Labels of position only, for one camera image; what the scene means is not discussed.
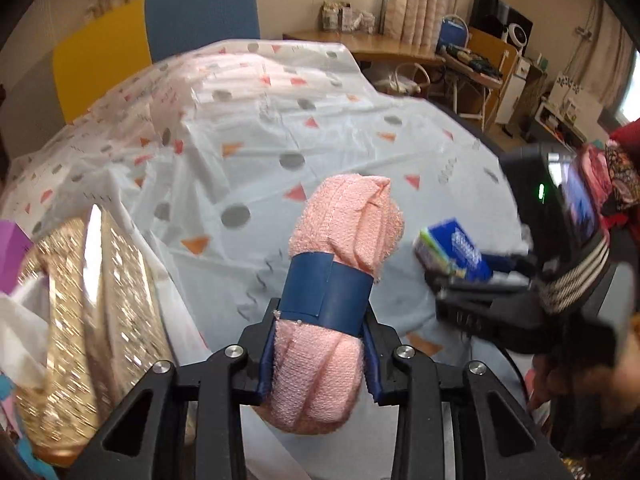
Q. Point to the blue tissue pack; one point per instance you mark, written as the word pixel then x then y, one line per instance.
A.
pixel 446 249

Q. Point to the white wire basket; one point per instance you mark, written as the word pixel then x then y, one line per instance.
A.
pixel 406 79

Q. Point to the purple cardboard box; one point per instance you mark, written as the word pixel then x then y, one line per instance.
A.
pixel 14 245

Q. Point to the wooden desk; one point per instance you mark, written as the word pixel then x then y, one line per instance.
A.
pixel 371 48

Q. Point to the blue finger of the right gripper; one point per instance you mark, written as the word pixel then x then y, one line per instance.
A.
pixel 509 263

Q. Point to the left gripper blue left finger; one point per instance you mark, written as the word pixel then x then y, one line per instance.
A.
pixel 267 359

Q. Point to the ornate gold tissue box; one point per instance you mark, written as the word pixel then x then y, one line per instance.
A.
pixel 105 332

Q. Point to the white tissue sheet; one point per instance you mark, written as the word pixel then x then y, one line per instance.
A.
pixel 25 333

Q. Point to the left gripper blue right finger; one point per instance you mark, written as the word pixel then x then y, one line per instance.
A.
pixel 371 367

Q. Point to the patterned white tablecloth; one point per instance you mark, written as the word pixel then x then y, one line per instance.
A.
pixel 210 158

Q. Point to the pink towel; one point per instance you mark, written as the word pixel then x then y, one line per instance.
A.
pixel 349 227

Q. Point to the white shelf unit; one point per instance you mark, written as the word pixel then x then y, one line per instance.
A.
pixel 569 115

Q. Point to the blue folding chair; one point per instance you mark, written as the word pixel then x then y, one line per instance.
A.
pixel 463 66

